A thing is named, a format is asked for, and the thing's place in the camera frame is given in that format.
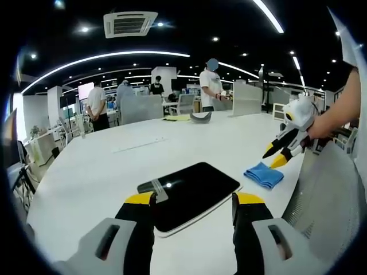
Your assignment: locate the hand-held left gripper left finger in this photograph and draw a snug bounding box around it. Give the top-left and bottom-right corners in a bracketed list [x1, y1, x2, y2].
[53, 191, 157, 275]

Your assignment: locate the white office chair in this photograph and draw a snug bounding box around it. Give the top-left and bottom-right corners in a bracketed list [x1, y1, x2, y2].
[58, 116, 76, 146]
[169, 94, 196, 116]

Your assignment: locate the grey desk divider panel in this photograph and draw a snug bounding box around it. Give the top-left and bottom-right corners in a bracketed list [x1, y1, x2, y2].
[228, 81, 263, 118]
[120, 95, 165, 125]

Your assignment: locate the person's right hand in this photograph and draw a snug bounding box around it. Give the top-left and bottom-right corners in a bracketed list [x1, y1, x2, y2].
[304, 116, 335, 149]

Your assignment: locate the black tablet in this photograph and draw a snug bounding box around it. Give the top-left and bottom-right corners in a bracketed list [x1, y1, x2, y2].
[136, 162, 243, 238]

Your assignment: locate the ceiling air conditioner unit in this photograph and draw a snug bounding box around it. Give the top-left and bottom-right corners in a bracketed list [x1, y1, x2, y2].
[103, 11, 159, 39]

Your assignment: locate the grey curved headrest piece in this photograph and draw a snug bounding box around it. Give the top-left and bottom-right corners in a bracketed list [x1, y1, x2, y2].
[190, 112, 213, 124]

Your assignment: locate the person's white shirt sleeve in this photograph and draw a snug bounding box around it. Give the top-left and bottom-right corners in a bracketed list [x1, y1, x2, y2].
[326, 7, 365, 69]

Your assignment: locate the blue cleaning cloth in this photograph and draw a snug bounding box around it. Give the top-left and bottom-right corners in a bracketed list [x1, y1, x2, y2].
[243, 161, 285, 190]

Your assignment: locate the yellow cloth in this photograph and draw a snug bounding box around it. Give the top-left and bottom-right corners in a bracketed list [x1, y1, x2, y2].
[162, 115, 192, 122]

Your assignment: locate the grey mesh chair back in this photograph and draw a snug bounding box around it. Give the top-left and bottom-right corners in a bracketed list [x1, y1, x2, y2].
[281, 140, 361, 275]

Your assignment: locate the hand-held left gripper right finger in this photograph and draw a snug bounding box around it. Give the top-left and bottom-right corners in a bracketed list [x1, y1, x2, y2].
[231, 191, 330, 275]

